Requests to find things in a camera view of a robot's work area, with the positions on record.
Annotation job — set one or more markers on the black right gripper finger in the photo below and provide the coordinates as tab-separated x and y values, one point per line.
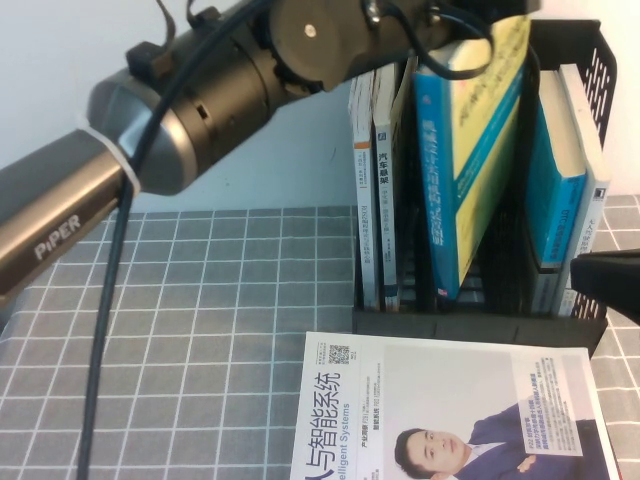
610	280

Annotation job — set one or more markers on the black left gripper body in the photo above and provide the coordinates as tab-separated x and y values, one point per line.
475	7

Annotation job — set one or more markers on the yellow mechanical design book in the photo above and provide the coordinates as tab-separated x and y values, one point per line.
480	175

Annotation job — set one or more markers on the blue spine book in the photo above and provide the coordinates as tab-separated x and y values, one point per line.
555	200

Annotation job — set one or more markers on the white spine thin book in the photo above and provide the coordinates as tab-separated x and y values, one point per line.
592	150

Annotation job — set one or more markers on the black perforated book stand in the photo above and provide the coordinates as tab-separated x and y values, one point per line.
450	325

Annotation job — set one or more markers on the white book orange-striped spine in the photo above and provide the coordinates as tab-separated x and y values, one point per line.
364	200

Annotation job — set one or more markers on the magazine with man cover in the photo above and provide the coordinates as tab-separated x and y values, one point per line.
450	380

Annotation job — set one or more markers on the white zip tie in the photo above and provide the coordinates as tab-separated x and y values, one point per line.
127	170

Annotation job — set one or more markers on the grey white-checked tablecloth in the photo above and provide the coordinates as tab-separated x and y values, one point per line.
225	300

